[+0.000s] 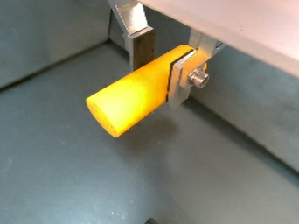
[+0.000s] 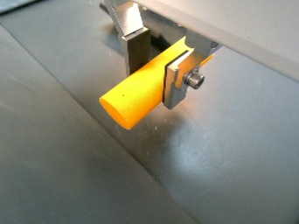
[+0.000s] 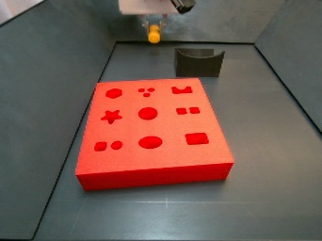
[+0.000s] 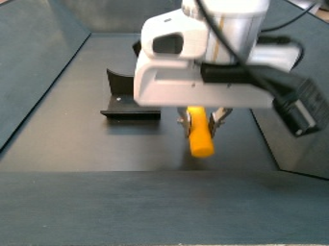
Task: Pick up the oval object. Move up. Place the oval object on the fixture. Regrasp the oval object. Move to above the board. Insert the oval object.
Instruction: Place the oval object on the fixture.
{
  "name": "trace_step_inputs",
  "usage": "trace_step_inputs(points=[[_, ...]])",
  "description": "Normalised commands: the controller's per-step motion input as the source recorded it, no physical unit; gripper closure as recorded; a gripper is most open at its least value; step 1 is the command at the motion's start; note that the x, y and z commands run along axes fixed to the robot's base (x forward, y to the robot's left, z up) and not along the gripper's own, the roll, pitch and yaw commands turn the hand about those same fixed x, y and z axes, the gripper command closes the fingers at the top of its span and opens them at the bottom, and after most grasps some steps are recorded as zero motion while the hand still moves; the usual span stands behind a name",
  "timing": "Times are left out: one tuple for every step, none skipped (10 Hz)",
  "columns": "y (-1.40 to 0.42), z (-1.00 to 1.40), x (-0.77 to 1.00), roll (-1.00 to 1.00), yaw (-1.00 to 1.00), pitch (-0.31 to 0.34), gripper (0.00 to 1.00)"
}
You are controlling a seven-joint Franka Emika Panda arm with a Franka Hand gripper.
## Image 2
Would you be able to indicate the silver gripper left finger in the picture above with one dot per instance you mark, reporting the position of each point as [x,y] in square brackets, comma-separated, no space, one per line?
[133,35]

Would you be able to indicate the yellow oval cylinder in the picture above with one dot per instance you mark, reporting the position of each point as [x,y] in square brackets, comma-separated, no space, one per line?
[138,93]

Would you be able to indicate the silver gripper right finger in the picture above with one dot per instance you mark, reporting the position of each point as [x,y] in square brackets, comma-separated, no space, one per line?
[181,72]

